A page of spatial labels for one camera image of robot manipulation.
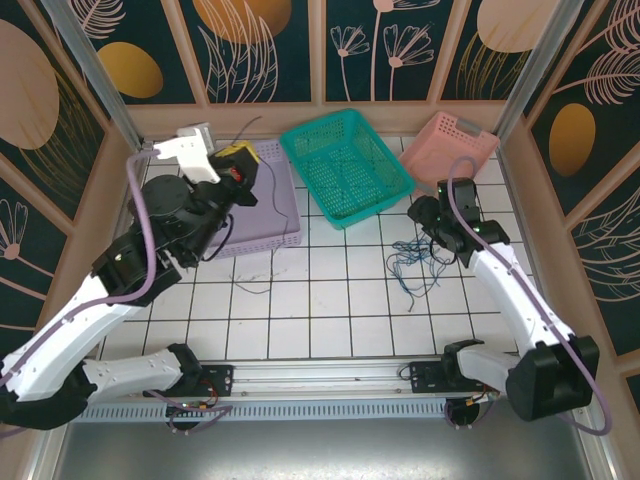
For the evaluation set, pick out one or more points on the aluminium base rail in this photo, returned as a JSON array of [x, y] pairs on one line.
[[320, 375]]

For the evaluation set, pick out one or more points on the purple plastic basket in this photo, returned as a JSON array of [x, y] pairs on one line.
[[250, 225]]

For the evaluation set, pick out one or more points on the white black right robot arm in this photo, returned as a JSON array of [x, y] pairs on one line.
[[510, 300]]

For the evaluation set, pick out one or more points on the pink plastic basket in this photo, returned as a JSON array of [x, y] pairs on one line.
[[440, 150]]

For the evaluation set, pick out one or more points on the grey metal sheet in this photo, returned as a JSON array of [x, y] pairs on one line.
[[320, 450]]

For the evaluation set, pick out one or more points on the aluminium frame post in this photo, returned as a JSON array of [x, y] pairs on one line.
[[107, 85], [539, 75]]

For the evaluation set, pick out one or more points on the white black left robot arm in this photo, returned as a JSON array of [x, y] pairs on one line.
[[60, 340]]

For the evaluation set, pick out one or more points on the teal plastic basket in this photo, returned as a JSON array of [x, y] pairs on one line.
[[350, 175]]

